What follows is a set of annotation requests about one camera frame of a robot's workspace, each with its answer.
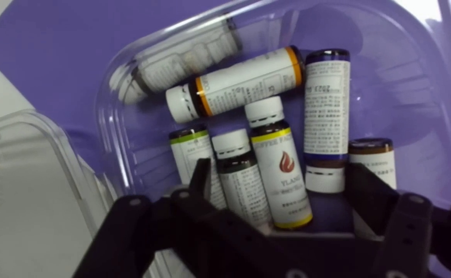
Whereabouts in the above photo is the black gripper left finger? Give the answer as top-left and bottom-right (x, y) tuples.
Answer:
(74, 159), (265, 278)

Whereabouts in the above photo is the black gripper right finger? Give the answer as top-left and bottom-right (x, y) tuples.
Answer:
(344, 164), (451, 278)

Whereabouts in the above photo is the clear plastic box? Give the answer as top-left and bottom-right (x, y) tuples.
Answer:
(97, 0), (451, 207)

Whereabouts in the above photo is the white label dark bottle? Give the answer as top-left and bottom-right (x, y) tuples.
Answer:
(211, 129), (272, 234)

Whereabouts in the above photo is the green band bottle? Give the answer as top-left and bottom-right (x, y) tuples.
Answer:
(168, 127), (228, 212)

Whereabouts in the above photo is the brown cap bottle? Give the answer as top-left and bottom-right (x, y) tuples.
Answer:
(349, 138), (397, 189)

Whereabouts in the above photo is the yellow band flame bottle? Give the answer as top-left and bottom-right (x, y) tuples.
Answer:
(244, 96), (313, 230)

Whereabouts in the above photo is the blue band bottle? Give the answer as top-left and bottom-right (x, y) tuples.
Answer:
(302, 48), (350, 193)

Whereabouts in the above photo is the clear lying bottle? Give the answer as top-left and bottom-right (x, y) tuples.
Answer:
(109, 20), (241, 105)

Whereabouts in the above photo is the orange band bottle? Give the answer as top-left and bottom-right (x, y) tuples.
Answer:
(165, 47), (304, 124)

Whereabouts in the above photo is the purple paper mat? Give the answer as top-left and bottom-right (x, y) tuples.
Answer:
(0, 0), (451, 278)

